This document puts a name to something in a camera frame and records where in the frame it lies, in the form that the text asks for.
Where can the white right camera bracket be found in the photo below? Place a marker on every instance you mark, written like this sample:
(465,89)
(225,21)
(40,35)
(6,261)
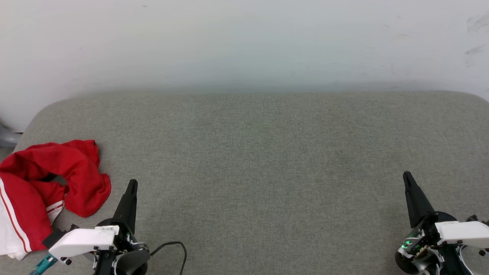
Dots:
(464,233)

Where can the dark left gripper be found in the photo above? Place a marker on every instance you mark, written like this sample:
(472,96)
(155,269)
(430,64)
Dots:
(126,244)

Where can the white camera bracket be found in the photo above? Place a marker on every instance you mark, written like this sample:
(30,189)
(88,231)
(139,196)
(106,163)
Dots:
(82,241)
(464,233)

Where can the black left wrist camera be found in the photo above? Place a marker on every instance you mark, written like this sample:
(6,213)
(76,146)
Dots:
(57,235)

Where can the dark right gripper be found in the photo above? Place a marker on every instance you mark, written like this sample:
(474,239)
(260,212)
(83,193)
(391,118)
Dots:
(424,252)

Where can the white left camera bracket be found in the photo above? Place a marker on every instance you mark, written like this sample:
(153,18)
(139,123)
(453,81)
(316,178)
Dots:
(82,241)

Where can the red white-trimmed shirt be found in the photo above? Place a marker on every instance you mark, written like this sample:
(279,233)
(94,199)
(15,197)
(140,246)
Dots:
(26,179)

